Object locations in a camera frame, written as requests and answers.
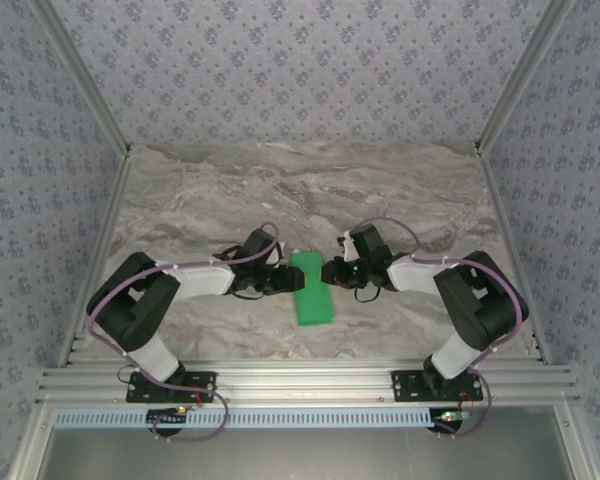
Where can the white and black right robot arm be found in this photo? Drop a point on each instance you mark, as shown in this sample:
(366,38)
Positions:
(415,277)

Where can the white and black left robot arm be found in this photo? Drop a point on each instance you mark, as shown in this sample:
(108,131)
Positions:
(200,280)

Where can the aluminium cross beam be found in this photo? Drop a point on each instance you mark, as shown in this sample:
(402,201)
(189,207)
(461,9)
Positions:
(300,382)

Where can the small circuit board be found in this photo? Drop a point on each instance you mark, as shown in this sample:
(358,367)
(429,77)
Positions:
(165,416)
(450,416)

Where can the grey metal panel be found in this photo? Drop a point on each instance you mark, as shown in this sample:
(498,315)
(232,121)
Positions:
(300,457)

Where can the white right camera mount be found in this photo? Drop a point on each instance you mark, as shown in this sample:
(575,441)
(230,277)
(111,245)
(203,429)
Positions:
(349,247)

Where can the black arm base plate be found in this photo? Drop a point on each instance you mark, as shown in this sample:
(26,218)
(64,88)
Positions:
(405,387)
(205,387)

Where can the aluminium side rail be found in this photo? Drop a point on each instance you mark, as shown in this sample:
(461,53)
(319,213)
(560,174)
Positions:
(97,260)
(505,225)

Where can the aluminium frame post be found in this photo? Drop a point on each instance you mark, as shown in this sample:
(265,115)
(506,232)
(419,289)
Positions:
(522,75)
(87,85)

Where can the aluminium lower frame rail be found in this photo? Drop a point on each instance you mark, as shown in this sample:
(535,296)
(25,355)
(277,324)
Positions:
(575,440)
(32,440)

